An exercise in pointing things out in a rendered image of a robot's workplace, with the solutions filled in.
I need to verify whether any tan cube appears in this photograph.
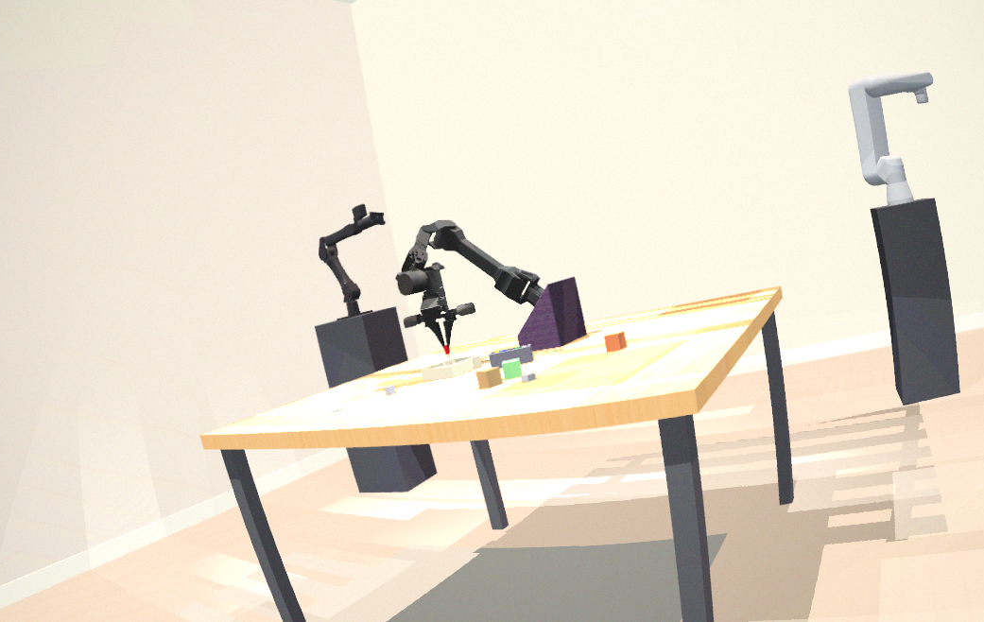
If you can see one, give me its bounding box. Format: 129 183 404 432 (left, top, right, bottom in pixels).
475 368 503 389

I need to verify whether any small orange cube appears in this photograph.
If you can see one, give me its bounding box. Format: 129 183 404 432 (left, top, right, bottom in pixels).
604 331 627 352

